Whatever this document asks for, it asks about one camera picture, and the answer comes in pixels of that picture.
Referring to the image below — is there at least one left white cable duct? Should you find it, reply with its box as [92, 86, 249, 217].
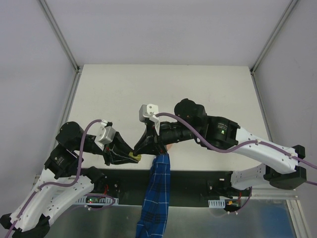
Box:
[75, 196, 118, 206]

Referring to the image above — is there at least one white cable duct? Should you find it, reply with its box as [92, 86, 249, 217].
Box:
[75, 196, 118, 206]
[208, 199, 226, 209]

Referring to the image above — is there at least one aluminium frame post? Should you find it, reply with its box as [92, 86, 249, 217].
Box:
[37, 0, 81, 73]
[250, 0, 300, 75]

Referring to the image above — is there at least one aluminium table edge rail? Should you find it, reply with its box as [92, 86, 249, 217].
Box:
[44, 71, 82, 174]

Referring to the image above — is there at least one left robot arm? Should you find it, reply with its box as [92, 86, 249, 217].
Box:
[0, 119, 141, 238]

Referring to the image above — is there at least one right white cable duct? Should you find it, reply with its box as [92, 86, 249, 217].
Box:
[208, 199, 226, 209]

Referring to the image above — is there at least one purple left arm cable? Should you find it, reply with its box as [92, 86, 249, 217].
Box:
[4, 119, 117, 236]

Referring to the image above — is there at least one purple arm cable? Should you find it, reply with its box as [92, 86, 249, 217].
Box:
[156, 113, 317, 219]
[4, 119, 117, 236]

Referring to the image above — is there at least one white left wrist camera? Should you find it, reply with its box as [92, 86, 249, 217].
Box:
[95, 119, 116, 151]

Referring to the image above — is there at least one blue plaid sleeve forearm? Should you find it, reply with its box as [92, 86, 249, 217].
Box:
[135, 153, 171, 238]

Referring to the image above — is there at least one yellow nail polish bottle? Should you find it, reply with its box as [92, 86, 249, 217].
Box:
[129, 152, 142, 163]

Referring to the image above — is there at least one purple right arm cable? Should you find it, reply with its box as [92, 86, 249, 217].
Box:
[156, 113, 317, 219]

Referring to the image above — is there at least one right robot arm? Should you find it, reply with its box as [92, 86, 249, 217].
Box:
[133, 99, 307, 196]

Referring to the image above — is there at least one right aluminium frame post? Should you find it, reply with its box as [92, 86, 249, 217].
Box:
[250, 0, 300, 75]

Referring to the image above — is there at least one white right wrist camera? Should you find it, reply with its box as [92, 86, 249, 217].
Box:
[139, 104, 160, 131]

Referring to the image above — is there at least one left aluminium frame post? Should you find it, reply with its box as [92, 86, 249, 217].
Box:
[37, 0, 81, 73]

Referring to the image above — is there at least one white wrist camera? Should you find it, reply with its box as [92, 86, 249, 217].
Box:
[139, 104, 160, 131]
[95, 119, 116, 151]

